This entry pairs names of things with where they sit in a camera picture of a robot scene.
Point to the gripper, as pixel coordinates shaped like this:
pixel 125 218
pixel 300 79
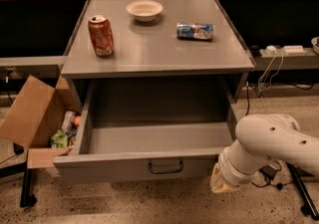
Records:
pixel 226 169

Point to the grey top drawer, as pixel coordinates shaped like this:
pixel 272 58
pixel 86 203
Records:
pixel 127 123

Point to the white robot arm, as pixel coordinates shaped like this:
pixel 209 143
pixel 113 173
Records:
pixel 260 139

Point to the grey cabinet with top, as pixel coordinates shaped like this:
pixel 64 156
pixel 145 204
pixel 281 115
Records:
pixel 153 50

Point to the black power adapter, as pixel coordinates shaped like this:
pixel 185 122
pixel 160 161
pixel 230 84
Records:
pixel 269 171

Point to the black stand leg right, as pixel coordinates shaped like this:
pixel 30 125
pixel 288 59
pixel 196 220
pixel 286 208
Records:
pixel 308 208

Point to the black stand leg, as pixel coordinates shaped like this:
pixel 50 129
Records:
pixel 28 199
pixel 308 208

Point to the white power strip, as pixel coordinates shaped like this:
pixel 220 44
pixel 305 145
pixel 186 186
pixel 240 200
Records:
pixel 286 51

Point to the orange ball in box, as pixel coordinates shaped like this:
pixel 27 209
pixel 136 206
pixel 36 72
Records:
pixel 77 120

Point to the blue crushed can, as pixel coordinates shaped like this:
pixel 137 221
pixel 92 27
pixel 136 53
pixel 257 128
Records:
pixel 202 32

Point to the silver can in box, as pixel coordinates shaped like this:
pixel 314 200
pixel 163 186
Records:
pixel 68 121

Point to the green snack bag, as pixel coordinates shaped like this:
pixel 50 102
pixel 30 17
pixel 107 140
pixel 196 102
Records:
pixel 59 139

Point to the white bowl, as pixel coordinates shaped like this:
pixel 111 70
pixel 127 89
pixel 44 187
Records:
pixel 144 10

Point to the black stand leg left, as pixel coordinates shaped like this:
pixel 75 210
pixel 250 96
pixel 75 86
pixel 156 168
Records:
pixel 28 199

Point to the brown cardboard box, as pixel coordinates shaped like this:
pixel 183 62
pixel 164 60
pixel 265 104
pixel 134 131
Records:
pixel 36 115

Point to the red soda can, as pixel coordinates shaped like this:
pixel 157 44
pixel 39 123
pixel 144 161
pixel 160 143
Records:
pixel 101 35

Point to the black drawer handle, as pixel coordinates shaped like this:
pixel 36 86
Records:
pixel 166 168

